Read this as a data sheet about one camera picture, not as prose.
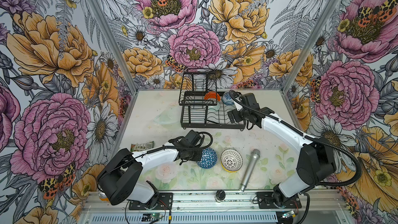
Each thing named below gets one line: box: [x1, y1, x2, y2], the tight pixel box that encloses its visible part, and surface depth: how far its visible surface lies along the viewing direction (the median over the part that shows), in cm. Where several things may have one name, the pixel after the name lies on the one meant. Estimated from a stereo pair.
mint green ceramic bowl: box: [207, 101, 221, 113], surface depth 109 cm
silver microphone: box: [238, 148, 261, 192], surface depth 84 cm
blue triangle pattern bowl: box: [196, 147, 218, 170], surface depth 87 cm
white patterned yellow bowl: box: [220, 148, 244, 173], surface depth 85 cm
